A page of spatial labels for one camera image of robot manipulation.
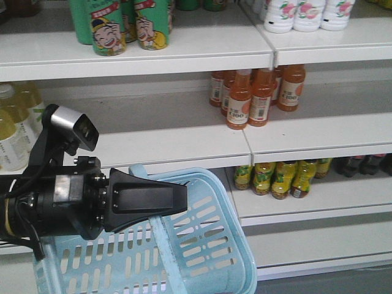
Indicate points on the green cartoon drink can right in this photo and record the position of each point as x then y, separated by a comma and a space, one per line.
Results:
152, 24

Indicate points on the white peach drink bottle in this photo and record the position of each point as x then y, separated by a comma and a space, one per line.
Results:
280, 16

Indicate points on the pale yellow drink bottle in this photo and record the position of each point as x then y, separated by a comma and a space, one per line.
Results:
14, 154

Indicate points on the orange juice bottle front left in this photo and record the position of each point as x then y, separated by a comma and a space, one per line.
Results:
239, 100

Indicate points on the light blue plastic basket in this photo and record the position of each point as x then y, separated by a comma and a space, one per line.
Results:
202, 250

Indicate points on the orange juice bottle front right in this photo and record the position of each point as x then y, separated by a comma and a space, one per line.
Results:
262, 92

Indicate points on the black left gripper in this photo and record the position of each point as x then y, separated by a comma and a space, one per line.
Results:
68, 200

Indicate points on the black cola bottle left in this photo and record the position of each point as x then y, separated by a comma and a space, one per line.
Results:
348, 166

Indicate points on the black cola bottle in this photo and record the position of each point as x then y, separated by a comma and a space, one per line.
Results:
348, 166
371, 164

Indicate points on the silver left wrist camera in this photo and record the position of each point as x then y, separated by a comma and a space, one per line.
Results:
75, 126

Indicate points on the green cartoon drink can left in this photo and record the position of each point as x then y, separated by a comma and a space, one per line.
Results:
107, 28

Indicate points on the white store shelf unit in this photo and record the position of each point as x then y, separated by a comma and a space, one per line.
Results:
151, 108

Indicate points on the yellow lemon tea bottle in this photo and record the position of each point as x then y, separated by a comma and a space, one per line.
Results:
242, 176
304, 175
263, 173
284, 174

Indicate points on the green cartoon drink can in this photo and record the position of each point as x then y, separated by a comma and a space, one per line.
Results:
152, 24
107, 28

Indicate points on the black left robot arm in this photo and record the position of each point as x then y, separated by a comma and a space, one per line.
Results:
17, 200

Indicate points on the orange juice bottle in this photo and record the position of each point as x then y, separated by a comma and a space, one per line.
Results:
239, 100
291, 87
262, 92

